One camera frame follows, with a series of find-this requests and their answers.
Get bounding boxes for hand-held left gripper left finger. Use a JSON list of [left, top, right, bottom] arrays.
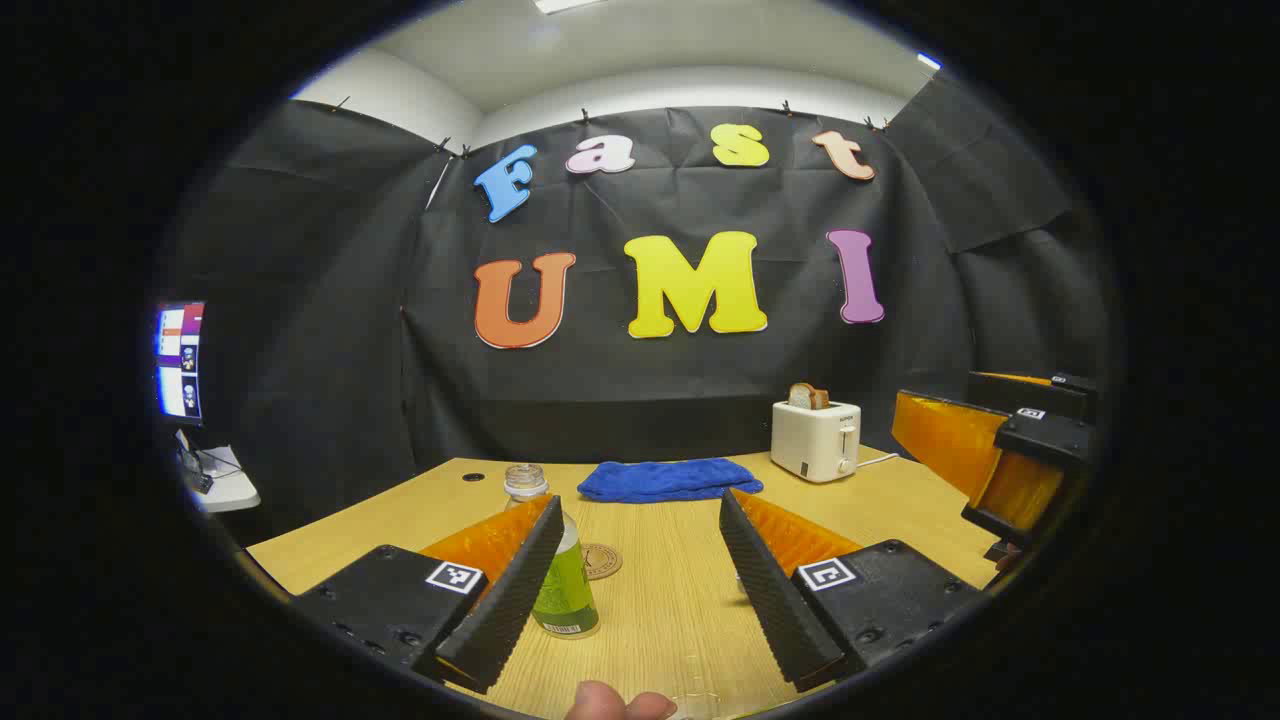
[[290, 492, 567, 696]]

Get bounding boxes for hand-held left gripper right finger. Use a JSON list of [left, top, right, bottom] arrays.
[[717, 487, 986, 694]]

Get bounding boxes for blue folded towel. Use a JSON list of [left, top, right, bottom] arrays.
[[577, 457, 764, 504]]

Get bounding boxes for white side table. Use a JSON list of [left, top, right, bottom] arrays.
[[180, 445, 261, 513]]

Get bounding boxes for computer monitor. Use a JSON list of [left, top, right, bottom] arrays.
[[155, 300, 206, 423]]

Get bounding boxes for white toaster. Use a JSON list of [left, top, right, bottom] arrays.
[[770, 398, 863, 484]]

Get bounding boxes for green label water bottle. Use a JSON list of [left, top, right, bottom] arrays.
[[503, 463, 601, 639]]

